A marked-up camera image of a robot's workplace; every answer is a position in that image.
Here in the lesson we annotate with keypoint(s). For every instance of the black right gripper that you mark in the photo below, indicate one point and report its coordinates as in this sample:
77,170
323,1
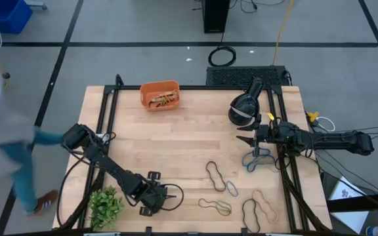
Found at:
269,134

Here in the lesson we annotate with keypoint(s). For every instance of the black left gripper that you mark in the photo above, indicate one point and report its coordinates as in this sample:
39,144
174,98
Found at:
154,196

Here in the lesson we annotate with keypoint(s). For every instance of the thin brown rubber band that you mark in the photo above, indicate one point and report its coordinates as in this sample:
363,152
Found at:
199,203

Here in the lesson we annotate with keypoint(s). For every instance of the thin black rubber band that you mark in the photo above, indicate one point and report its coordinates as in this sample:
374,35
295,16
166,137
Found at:
243,211
206,168

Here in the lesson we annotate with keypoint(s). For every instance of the small blue rubber band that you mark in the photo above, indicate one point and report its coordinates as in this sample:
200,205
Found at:
226,185

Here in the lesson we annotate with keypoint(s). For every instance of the green rubber band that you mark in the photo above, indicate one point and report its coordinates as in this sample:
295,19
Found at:
230,207

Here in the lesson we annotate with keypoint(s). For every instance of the thin tan rubber band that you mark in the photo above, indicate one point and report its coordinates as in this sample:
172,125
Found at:
278,216

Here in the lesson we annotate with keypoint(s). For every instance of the yellow rubber band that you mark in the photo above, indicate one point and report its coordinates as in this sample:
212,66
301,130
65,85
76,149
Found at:
171,95

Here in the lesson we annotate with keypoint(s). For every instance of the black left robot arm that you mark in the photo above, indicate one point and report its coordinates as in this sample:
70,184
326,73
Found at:
107,162

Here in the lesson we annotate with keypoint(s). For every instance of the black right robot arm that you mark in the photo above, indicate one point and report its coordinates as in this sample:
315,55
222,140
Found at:
336,141

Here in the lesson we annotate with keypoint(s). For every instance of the orange plastic bin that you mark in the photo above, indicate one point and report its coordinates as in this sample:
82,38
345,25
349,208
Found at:
159,86

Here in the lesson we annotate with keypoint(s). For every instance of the blue plastic bin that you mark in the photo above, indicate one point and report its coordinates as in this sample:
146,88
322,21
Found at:
3,14

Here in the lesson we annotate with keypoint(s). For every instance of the small green potted plant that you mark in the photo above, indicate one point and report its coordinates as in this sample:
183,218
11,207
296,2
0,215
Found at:
105,208

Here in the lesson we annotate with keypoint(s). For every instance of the black ventilated case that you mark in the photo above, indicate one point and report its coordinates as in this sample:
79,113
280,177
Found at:
222,76

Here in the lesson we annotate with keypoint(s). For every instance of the yellow plug connector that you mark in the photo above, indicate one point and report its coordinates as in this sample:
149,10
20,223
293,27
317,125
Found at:
313,116

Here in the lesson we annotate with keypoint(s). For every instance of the black computer tower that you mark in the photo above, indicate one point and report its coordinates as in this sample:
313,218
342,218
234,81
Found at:
215,16

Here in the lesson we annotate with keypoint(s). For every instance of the white paper box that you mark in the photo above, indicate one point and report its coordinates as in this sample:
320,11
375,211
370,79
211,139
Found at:
349,219

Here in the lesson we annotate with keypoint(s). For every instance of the black beam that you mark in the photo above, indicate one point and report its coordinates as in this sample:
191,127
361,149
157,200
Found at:
363,202

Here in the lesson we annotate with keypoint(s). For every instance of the black round foot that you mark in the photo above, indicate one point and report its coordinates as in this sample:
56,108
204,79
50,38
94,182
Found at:
6,75

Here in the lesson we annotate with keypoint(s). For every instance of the grey metal leg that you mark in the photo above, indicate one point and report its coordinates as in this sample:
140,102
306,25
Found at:
36,5

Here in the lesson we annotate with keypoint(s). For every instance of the black table edge bracket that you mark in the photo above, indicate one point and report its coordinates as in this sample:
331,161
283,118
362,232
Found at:
148,230
244,231

